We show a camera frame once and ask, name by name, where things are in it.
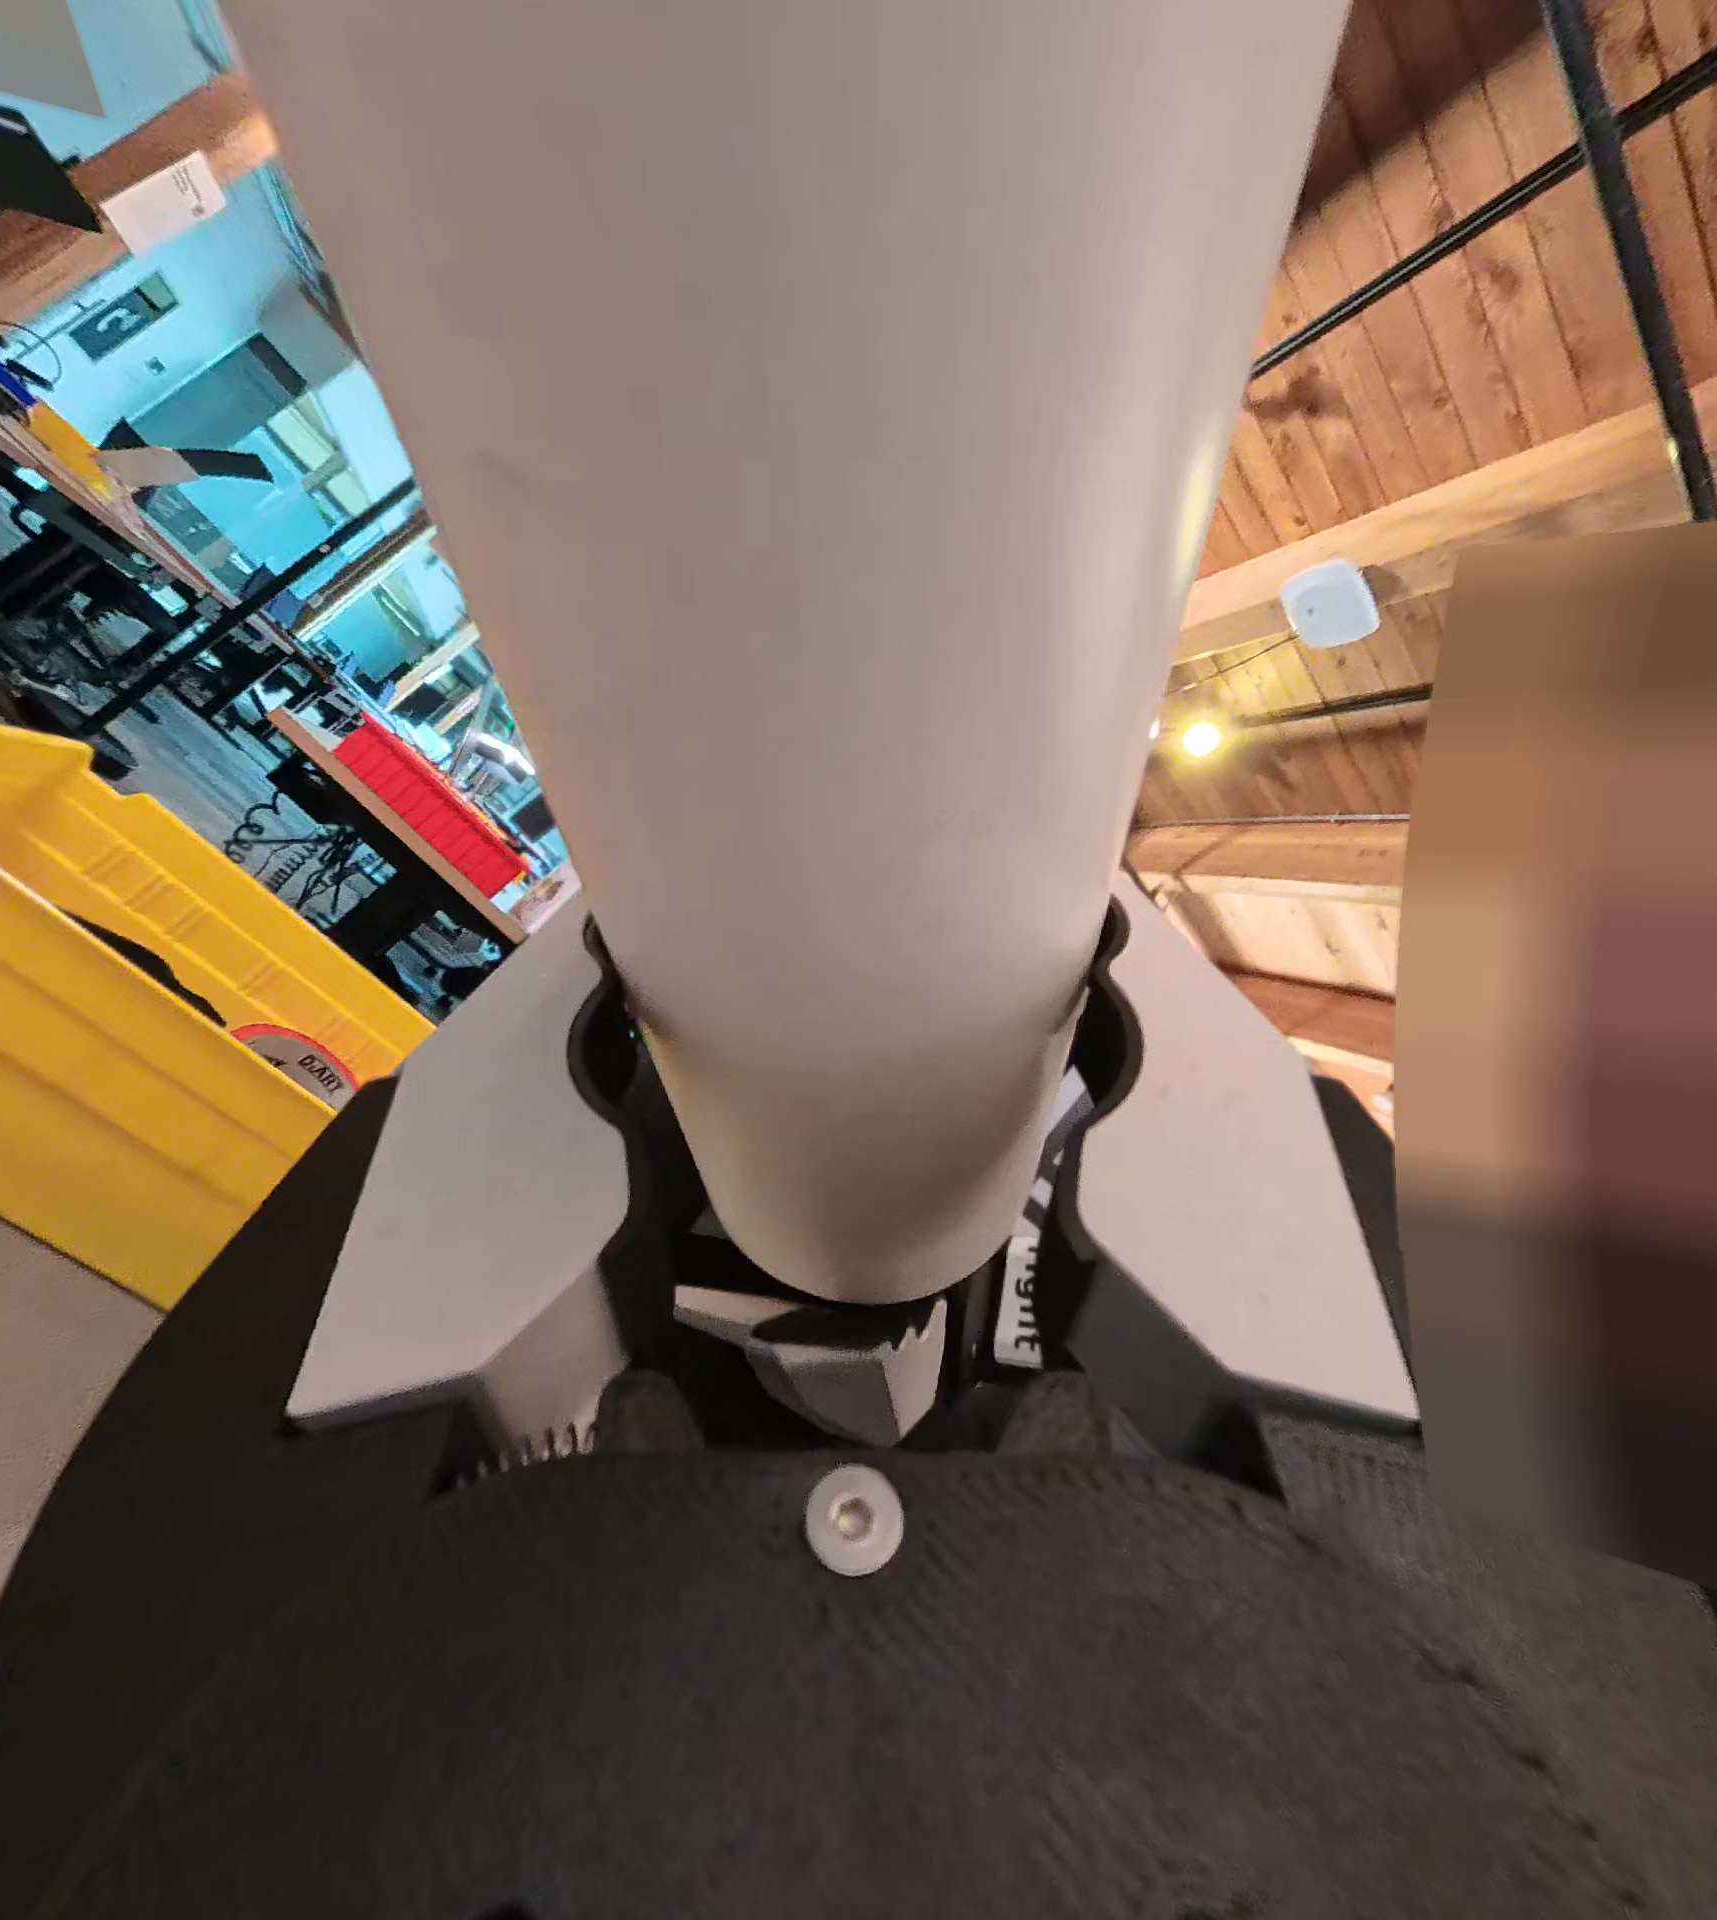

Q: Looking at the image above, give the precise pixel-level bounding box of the long wooden desk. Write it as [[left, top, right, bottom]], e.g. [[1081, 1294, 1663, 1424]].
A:
[[0, 286, 544, 962]]

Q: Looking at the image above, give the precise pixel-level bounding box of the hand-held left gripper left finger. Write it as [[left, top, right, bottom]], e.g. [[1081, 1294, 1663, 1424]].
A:
[[289, 931, 644, 1428]]

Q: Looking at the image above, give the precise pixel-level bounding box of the red plastic bin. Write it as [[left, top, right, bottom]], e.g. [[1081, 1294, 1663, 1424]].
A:
[[334, 706, 537, 897]]

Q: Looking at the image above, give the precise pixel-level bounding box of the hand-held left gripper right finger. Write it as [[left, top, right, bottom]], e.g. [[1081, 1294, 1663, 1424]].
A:
[[1055, 900, 1422, 1435]]

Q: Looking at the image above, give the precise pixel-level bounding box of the yellow plastic bin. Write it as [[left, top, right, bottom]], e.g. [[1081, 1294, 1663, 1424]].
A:
[[0, 706, 440, 1308]]

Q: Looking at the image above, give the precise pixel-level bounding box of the white ceiling sensor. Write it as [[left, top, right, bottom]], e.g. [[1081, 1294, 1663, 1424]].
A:
[[1280, 557, 1385, 649]]

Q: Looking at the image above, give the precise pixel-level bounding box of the white roll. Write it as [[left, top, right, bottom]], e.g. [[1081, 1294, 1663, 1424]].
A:
[[215, 0, 1362, 1308]]

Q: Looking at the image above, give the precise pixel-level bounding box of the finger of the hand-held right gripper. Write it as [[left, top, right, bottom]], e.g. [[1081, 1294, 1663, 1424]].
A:
[[672, 1276, 951, 1448]]

